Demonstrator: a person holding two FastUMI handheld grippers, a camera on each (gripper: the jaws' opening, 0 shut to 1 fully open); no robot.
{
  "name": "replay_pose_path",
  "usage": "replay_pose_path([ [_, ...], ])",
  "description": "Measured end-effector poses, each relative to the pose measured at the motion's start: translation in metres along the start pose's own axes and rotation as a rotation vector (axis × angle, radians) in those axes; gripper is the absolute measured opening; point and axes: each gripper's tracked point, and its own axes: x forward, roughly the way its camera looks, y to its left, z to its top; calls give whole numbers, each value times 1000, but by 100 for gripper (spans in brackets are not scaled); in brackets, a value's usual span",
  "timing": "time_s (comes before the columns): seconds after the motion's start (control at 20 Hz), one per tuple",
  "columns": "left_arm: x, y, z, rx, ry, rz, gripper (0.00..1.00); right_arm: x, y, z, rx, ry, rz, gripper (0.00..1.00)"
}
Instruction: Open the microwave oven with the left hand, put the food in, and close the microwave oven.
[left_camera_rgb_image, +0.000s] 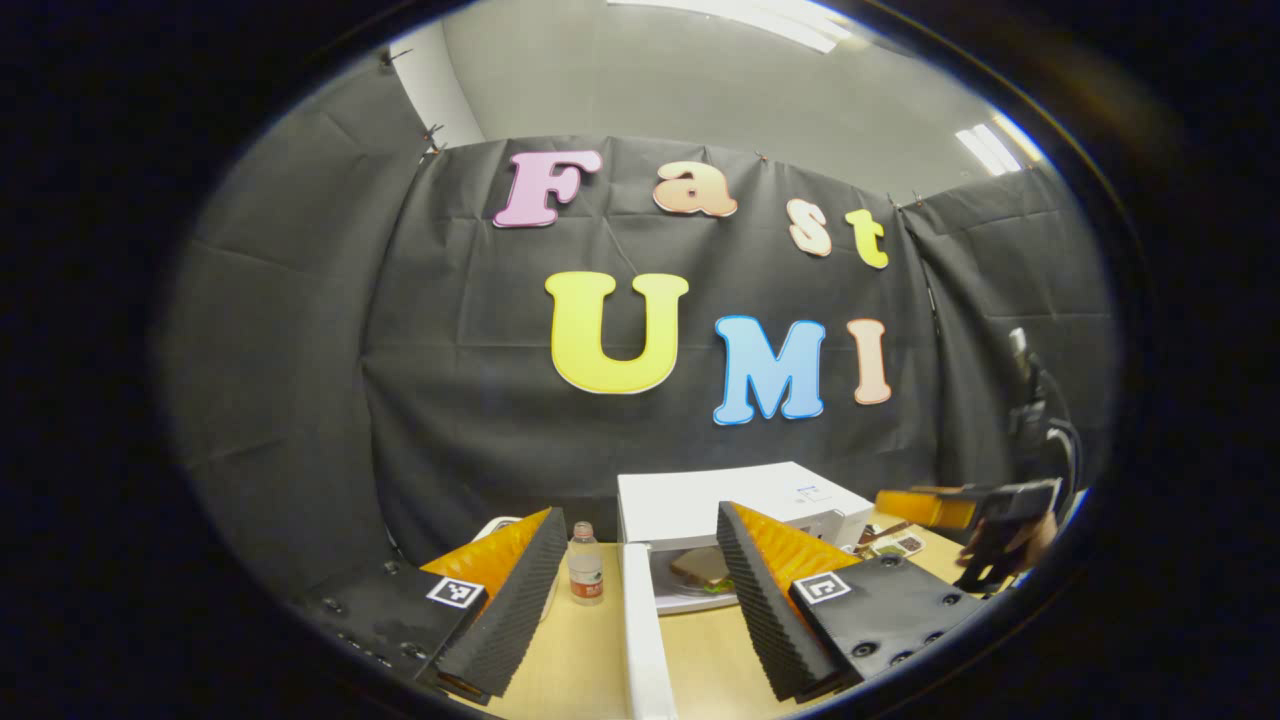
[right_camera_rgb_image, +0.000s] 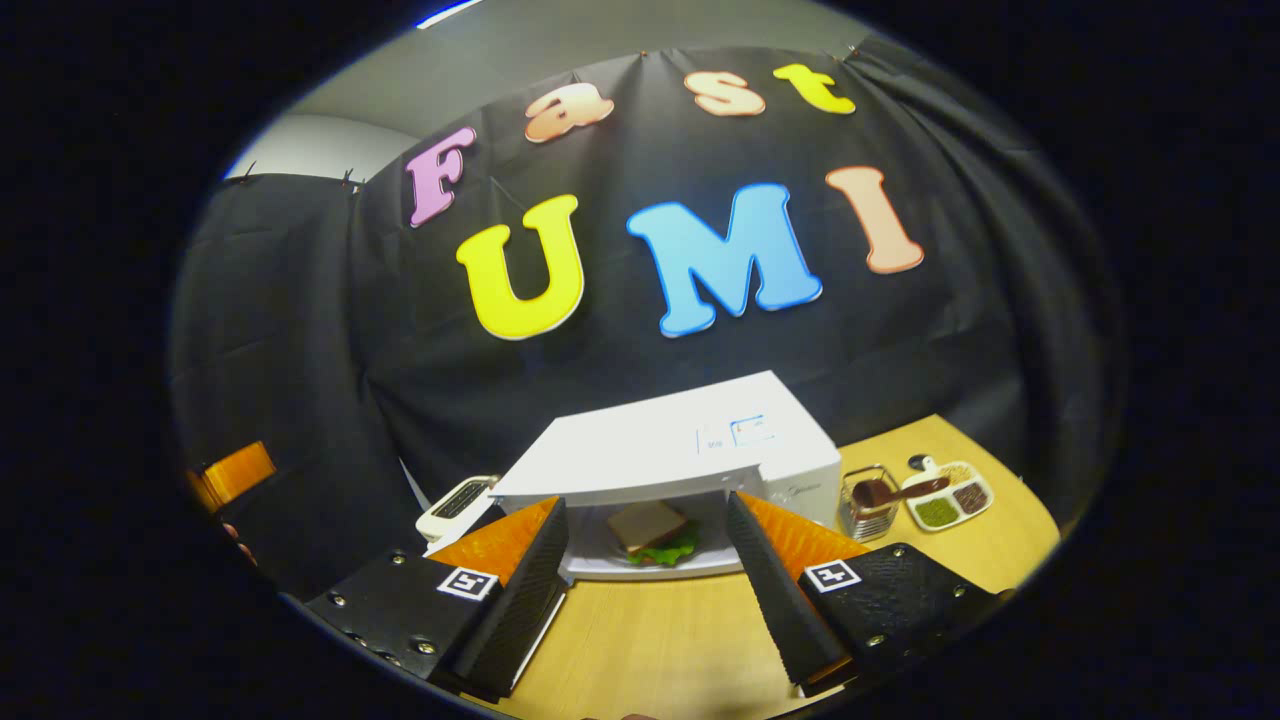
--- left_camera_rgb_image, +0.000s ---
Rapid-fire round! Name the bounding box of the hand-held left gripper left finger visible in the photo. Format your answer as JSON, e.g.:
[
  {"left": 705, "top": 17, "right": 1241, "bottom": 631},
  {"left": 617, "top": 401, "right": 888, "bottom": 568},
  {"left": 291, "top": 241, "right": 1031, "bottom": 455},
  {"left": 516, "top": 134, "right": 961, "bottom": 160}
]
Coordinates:
[{"left": 295, "top": 507, "right": 569, "bottom": 706}]

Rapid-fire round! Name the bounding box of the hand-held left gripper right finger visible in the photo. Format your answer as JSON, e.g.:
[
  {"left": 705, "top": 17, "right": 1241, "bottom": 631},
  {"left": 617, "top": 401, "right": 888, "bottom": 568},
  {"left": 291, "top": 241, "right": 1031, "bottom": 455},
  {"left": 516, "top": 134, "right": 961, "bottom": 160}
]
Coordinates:
[{"left": 716, "top": 500, "right": 986, "bottom": 704}]

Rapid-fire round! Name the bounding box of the lettuce sandwich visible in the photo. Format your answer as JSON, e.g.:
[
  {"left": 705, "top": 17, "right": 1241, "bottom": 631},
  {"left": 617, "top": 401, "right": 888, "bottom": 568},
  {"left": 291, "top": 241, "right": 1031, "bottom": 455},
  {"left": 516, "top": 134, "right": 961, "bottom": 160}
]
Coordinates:
[{"left": 670, "top": 546, "right": 736, "bottom": 593}]

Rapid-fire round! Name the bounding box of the white microwave oven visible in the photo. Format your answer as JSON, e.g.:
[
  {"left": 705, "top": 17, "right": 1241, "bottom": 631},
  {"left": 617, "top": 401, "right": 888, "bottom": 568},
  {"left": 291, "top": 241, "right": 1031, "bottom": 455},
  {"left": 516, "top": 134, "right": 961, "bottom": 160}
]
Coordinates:
[{"left": 617, "top": 462, "right": 876, "bottom": 720}]

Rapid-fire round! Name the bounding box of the clear plastic bottle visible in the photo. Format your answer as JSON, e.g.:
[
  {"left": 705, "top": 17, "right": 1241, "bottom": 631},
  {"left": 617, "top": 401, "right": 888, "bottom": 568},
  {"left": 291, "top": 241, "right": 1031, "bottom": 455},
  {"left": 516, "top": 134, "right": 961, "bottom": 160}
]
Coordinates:
[{"left": 568, "top": 520, "right": 606, "bottom": 608}]

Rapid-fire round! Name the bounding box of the black tripod stand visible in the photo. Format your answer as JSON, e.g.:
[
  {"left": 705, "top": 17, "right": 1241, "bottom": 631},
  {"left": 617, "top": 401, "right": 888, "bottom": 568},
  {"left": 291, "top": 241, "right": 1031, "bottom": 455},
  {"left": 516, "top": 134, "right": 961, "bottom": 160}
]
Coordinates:
[{"left": 1005, "top": 328, "right": 1083, "bottom": 491}]

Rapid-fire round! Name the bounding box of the black backdrop cloth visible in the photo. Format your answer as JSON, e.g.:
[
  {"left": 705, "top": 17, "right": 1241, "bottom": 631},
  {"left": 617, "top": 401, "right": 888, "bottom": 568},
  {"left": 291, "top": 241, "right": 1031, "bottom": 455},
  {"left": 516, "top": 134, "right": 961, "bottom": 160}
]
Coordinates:
[{"left": 160, "top": 55, "right": 1116, "bottom": 601}]

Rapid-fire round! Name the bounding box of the small ceiling light panel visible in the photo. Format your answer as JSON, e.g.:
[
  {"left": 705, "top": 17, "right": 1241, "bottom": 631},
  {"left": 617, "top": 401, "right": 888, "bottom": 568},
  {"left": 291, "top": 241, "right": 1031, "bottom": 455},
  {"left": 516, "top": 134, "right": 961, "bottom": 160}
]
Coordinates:
[{"left": 955, "top": 113, "right": 1046, "bottom": 176}]

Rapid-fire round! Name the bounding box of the large ceiling light panel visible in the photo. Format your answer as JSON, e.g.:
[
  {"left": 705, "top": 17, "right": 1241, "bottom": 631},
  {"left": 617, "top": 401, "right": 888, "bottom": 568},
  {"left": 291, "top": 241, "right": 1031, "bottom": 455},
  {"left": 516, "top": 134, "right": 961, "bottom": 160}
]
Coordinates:
[{"left": 610, "top": 0, "right": 851, "bottom": 53}]

